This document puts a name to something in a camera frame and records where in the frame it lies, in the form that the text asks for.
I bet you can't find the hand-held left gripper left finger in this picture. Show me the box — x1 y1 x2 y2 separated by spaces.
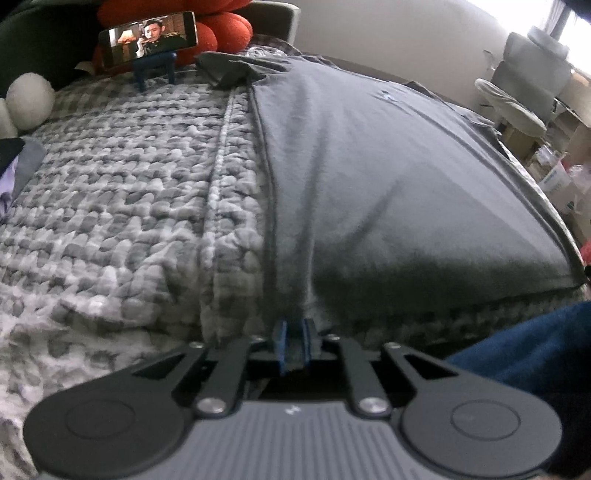
131 318 294 418

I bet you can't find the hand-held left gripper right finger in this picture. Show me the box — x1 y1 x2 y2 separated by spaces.
295 318 455 418

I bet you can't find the grey t-shirt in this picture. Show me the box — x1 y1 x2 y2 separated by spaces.
196 51 589 324

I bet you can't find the grey white knit blanket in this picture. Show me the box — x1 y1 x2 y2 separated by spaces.
0 83 591 462

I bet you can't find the person's dark clothing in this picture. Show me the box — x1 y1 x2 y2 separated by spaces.
445 302 591 480

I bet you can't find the cardboard box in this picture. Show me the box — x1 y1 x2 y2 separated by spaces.
502 124 542 154

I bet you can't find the white plastic bag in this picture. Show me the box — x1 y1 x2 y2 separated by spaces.
538 159 570 195

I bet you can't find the blue phone stand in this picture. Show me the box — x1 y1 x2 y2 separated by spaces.
133 51 178 90

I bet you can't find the orange knot cushion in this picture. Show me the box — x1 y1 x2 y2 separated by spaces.
95 0 254 70

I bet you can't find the dark cloth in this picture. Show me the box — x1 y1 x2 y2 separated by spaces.
0 136 47 222

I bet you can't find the smartphone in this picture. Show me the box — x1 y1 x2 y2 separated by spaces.
98 10 200 68

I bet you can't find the white plush toy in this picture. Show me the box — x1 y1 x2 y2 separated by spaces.
0 73 55 139

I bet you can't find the grey office chair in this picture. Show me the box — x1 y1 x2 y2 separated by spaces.
475 25 575 139

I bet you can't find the dark grey sofa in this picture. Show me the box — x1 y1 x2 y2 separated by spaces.
0 0 301 93

